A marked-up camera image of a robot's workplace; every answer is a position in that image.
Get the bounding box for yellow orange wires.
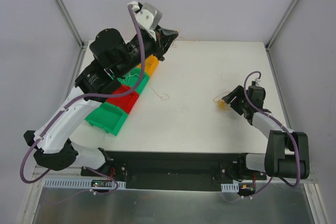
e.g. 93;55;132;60
212;91;232;112

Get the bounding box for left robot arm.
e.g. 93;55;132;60
24;28;141;176

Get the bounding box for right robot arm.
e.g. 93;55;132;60
222;85;310;179

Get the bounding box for orange plastic bin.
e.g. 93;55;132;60
144;55;159;77

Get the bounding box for upper green plastic bin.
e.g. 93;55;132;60
118;67;150;94

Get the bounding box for green plastic bin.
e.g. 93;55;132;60
118;67;150;94
85;102;128;136

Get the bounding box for red plastic bin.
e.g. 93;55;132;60
106;84;140;114

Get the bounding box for lower green plastic bin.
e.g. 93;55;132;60
85;102;128;136

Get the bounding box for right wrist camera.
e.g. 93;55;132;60
251;76;261;87

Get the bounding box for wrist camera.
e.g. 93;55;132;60
251;76;261;87
128;1;162;31

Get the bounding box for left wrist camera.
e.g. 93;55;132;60
128;1;162;31

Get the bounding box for left aluminium frame post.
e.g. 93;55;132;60
54;0;86;48

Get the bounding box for aluminium frame post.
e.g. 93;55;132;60
265;0;300;52
54;0;86;48

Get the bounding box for right white cable duct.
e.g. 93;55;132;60
220;183;239;193

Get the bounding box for white cable duct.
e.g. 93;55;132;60
44;178;116;190
220;183;239;193

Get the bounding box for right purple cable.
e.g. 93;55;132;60
223;71;302;203

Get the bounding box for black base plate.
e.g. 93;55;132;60
80;149;268;192

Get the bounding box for right aluminium frame post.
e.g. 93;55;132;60
265;0;300;52

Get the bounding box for aluminium rail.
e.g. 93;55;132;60
32;165;81;179

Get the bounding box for left white cable duct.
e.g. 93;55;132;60
44;178;116;190

